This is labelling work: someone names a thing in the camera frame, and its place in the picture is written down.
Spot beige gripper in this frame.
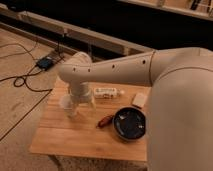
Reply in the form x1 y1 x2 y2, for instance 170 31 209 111
69 82 95 110

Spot white sponge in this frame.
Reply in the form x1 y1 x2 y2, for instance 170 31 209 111
132 93 147 108

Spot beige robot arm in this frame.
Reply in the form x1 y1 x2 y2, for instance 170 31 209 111
59 47 213 171

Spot red brown small tool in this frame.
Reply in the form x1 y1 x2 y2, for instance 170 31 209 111
97 115 113 128

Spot wooden table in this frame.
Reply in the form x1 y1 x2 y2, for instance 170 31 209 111
30 79 149 161

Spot dark round bowl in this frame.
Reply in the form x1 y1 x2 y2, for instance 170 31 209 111
113 107 146 141

